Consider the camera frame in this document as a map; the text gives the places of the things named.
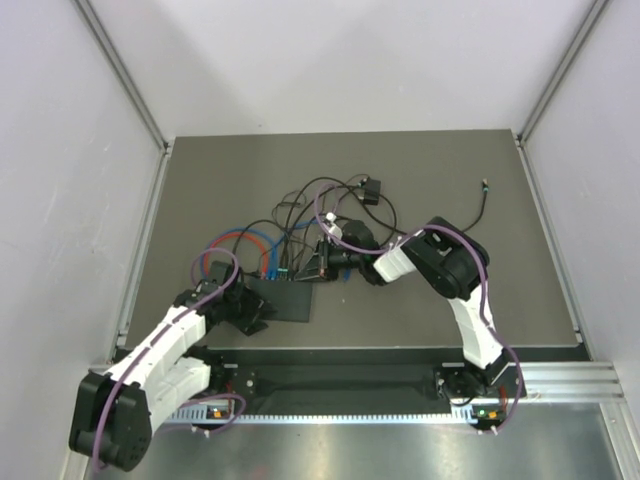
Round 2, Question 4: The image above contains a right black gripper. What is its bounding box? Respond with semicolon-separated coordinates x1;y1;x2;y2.
296;237;365;281

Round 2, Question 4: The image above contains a black network switch box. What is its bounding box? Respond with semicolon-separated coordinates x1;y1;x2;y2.
248;278;313;323

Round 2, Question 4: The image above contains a blue ethernet cable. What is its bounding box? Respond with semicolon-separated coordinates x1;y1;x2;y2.
217;222;351;281

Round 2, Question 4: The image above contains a red ethernet cable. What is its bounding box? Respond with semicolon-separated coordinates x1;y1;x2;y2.
208;228;269;276

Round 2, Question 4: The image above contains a black cable with green tip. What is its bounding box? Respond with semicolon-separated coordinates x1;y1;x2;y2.
449;178;492;232

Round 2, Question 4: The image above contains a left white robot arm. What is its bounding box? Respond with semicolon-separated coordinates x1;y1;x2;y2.
69;262;276;472

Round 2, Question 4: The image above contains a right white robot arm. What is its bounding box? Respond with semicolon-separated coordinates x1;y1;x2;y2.
294;213;505;396

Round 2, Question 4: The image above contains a dark grey table mat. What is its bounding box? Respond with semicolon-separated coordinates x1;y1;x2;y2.
126;130;578;348

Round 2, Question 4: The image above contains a black power adapter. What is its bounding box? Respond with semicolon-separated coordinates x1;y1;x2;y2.
361;177;381;206

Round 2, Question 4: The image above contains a grey slotted cable duct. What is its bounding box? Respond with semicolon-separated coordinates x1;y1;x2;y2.
165;405;478;426

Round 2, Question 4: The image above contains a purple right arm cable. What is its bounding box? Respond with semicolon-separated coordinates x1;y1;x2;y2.
314;183;524;436

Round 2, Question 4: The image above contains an aluminium profile rail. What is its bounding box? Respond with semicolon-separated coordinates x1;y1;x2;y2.
79;362;626;401

